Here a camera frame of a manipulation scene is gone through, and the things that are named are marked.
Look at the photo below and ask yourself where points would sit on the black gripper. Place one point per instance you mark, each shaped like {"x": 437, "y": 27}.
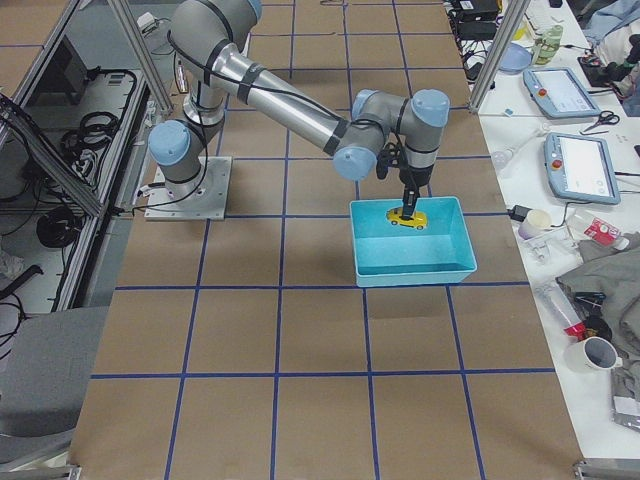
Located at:
{"x": 421, "y": 177}

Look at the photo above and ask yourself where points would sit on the yellow beetle toy car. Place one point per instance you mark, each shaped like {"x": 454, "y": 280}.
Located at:
{"x": 418, "y": 220}

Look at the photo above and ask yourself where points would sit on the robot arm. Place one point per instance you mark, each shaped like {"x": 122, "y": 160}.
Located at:
{"x": 384, "y": 131}

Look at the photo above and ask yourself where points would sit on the turquoise plastic bin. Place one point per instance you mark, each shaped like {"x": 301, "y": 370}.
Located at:
{"x": 388, "y": 255}

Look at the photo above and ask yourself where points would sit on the near teach pendant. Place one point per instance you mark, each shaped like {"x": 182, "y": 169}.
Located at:
{"x": 580, "y": 168}

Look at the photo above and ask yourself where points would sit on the teach pendant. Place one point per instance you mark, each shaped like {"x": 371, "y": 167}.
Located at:
{"x": 559, "y": 93}
{"x": 580, "y": 168}

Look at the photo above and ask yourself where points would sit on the far teach pendant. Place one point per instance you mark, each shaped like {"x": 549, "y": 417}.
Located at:
{"x": 559, "y": 93}

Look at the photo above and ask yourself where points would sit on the black scissors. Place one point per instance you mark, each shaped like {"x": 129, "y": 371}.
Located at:
{"x": 606, "y": 117}

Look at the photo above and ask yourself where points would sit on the grey cloth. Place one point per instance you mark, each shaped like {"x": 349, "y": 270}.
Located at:
{"x": 614, "y": 273}

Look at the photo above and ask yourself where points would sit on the white mug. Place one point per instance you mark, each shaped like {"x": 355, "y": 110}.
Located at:
{"x": 591, "y": 355}

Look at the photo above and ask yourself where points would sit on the grey chair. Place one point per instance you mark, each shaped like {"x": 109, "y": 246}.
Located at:
{"x": 45, "y": 381}

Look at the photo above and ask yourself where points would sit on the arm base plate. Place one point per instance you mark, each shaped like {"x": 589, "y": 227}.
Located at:
{"x": 204, "y": 197}

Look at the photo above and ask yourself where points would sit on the aluminium frame post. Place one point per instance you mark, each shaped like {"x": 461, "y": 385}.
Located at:
{"x": 512, "y": 17}

